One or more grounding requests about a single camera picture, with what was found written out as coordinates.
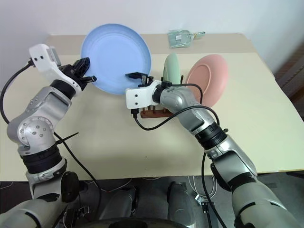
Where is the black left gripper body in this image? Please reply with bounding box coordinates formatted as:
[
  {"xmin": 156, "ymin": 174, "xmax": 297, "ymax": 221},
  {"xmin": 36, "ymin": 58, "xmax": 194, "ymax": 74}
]
[{"xmin": 58, "ymin": 64, "xmax": 84, "ymax": 84}]

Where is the blue plate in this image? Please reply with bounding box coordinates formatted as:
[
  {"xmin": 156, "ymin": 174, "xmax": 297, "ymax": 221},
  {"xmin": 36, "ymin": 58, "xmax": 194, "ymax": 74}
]
[{"xmin": 80, "ymin": 23, "xmax": 152, "ymax": 96}]

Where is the wooden dish rack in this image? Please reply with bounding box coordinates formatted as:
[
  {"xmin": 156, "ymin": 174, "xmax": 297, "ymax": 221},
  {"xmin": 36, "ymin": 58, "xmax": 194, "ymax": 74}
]
[{"xmin": 139, "ymin": 74, "xmax": 186, "ymax": 119}]

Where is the green plate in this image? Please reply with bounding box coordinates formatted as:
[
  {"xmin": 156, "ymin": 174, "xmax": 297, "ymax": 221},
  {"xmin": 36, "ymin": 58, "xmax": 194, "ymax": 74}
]
[{"xmin": 161, "ymin": 53, "xmax": 181, "ymax": 86}]

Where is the teal packaged item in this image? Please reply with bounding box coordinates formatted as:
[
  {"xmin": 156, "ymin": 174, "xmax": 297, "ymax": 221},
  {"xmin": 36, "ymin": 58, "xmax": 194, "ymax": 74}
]
[{"xmin": 168, "ymin": 29, "xmax": 206, "ymax": 49}]

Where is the pink plate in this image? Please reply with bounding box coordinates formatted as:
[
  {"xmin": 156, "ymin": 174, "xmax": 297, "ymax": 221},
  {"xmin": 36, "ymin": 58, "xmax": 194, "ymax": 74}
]
[{"xmin": 185, "ymin": 54, "xmax": 229, "ymax": 107}]

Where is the dark grey rounded shape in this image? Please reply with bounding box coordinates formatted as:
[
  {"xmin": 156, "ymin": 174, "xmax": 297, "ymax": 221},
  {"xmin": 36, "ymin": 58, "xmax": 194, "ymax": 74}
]
[
  {"xmin": 166, "ymin": 181, "xmax": 193, "ymax": 221},
  {"xmin": 98, "ymin": 186, "xmax": 139, "ymax": 220}
]

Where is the small metal clip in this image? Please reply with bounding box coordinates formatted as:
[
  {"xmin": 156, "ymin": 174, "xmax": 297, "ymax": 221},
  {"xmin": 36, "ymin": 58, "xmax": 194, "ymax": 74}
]
[{"xmin": 194, "ymin": 193, "xmax": 209, "ymax": 205}]

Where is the dark curved body rim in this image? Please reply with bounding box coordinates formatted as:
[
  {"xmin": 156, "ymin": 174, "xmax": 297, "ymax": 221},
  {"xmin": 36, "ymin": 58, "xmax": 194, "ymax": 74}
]
[{"xmin": 82, "ymin": 216, "xmax": 199, "ymax": 228}]

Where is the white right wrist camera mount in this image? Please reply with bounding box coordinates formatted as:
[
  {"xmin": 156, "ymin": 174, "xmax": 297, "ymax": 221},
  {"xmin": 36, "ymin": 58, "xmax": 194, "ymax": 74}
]
[{"xmin": 125, "ymin": 80, "xmax": 165, "ymax": 110}]

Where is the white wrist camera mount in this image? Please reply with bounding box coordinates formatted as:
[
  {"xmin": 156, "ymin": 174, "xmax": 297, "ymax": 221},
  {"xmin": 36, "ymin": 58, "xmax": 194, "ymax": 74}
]
[
  {"xmin": 28, "ymin": 44, "xmax": 84, "ymax": 92},
  {"xmin": 125, "ymin": 80, "xmax": 165, "ymax": 110}
]

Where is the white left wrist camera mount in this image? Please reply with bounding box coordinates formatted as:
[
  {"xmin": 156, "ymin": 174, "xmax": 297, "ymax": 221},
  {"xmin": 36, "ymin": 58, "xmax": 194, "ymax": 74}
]
[{"xmin": 28, "ymin": 44, "xmax": 84, "ymax": 92}]

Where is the thin black right gripper cable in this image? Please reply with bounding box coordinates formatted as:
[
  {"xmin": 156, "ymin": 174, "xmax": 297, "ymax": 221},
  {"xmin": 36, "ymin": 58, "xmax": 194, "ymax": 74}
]
[{"xmin": 161, "ymin": 80, "xmax": 204, "ymax": 105}]

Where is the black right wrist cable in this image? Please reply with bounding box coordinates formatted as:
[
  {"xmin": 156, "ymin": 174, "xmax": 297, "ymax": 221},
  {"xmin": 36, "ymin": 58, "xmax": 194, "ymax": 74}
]
[{"xmin": 130, "ymin": 105, "xmax": 220, "ymax": 131}]

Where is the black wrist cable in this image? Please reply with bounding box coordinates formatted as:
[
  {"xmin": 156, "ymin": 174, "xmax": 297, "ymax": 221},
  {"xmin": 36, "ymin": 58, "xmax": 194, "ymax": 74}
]
[
  {"xmin": 0, "ymin": 59, "xmax": 34, "ymax": 125},
  {"xmin": 130, "ymin": 105, "xmax": 220, "ymax": 131}
]

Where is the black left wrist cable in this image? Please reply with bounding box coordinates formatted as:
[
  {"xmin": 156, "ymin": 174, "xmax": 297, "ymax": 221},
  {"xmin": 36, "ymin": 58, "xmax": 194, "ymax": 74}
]
[{"xmin": 0, "ymin": 59, "xmax": 34, "ymax": 125}]

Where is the black cable tie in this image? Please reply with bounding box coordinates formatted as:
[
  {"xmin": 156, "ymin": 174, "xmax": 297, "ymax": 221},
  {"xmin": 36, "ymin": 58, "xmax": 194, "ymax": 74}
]
[{"xmin": 56, "ymin": 132, "xmax": 80, "ymax": 146}]

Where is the long black left arm cable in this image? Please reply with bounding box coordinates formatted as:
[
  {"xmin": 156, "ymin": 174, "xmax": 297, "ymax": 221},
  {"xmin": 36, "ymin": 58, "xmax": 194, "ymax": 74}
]
[{"xmin": 54, "ymin": 132, "xmax": 114, "ymax": 192}]

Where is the white floor cable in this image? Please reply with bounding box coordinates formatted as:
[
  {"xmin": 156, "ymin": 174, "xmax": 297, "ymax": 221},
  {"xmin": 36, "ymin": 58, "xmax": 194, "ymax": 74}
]
[{"xmin": 187, "ymin": 175, "xmax": 217, "ymax": 198}]

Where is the black right arm lower cable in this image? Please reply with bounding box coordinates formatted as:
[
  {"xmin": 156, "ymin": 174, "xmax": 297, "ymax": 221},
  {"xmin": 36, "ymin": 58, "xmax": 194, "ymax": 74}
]
[{"xmin": 201, "ymin": 152, "xmax": 225, "ymax": 228}]

